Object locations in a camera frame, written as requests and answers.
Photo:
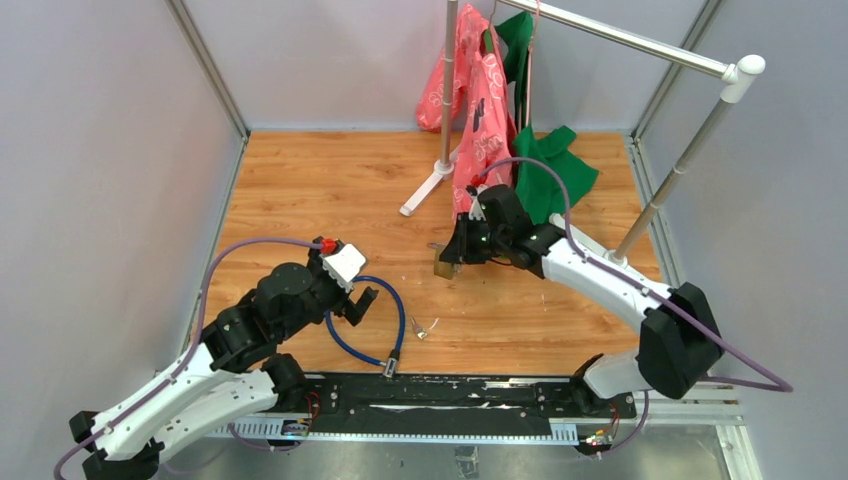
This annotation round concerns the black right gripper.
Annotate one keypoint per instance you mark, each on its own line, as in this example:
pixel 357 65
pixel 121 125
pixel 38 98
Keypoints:
pixel 460 249

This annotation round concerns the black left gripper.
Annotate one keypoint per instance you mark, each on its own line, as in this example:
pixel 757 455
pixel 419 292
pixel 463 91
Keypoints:
pixel 354 311

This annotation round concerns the brass padlock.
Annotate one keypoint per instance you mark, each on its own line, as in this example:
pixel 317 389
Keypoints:
pixel 442 269

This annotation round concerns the small silver cable-lock keys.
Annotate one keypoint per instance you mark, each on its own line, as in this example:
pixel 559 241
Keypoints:
pixel 422 331

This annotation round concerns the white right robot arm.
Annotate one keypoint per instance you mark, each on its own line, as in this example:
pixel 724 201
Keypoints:
pixel 675 325

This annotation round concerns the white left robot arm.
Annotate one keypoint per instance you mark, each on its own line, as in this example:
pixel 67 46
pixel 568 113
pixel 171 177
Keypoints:
pixel 232 370

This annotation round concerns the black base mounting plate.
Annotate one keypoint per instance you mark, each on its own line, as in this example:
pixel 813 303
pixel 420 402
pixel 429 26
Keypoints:
pixel 444 406

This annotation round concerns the green garment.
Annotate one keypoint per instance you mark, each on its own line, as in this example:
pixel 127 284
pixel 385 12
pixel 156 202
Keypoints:
pixel 556 178

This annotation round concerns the pink patterned garment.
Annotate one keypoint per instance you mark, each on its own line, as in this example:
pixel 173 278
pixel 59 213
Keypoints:
pixel 480 90

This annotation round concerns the pink clothes hanger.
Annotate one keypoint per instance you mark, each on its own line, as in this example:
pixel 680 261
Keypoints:
pixel 518 34

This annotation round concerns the metal clothes rack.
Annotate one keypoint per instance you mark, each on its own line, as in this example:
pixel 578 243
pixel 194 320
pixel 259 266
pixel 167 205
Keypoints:
pixel 737 77

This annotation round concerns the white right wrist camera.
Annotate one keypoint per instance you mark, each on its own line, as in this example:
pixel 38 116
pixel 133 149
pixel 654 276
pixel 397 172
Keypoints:
pixel 476 210

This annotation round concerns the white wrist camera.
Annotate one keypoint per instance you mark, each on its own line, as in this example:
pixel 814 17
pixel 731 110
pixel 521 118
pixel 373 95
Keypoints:
pixel 476 210
pixel 346 263

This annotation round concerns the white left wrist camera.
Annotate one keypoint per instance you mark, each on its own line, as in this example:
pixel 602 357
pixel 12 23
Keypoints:
pixel 346 263

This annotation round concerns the aluminium frame rail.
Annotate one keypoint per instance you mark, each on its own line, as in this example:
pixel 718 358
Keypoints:
pixel 194 38

